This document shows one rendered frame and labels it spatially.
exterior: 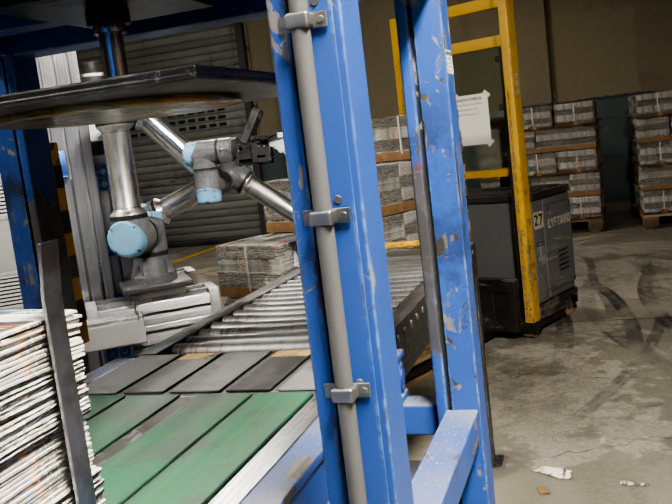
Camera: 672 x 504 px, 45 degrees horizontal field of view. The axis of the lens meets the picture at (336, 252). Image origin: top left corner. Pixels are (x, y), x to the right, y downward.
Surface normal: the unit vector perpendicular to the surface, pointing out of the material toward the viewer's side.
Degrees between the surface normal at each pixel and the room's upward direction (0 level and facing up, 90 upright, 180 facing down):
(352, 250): 90
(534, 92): 90
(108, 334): 90
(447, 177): 90
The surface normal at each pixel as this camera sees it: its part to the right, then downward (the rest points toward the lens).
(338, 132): -0.30, 0.17
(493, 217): -0.64, 0.18
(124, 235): -0.11, 0.28
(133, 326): 0.32, 0.09
